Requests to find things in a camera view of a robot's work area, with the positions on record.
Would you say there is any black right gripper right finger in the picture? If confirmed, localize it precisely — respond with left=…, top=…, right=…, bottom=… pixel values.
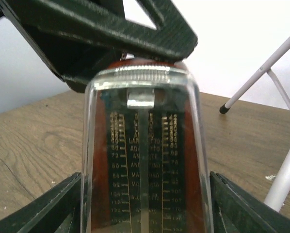
left=209, top=172, right=290, bottom=233

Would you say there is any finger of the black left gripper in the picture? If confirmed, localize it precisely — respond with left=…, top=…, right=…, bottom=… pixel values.
left=0, top=0, right=198, bottom=93

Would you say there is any clear plastic metronome cover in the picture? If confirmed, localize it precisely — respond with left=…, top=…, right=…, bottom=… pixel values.
left=80, top=65, right=215, bottom=233

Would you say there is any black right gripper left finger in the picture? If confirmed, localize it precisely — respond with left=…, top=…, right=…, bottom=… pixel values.
left=0, top=172, right=81, bottom=233

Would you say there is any lilac music stand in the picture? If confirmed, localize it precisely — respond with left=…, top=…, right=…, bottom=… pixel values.
left=219, top=25, right=290, bottom=213

